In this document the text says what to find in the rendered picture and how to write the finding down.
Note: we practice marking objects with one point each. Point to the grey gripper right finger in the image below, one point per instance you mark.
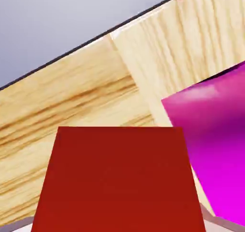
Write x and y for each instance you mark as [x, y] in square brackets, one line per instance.
[220, 225]

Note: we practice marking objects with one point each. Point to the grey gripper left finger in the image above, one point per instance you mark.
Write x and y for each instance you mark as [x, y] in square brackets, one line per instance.
[15, 227]

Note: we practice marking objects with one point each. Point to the small red cube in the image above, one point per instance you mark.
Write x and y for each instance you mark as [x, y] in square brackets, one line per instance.
[118, 178]

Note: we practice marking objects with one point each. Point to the small magenta cube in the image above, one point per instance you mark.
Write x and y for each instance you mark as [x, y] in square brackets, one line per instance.
[216, 140]

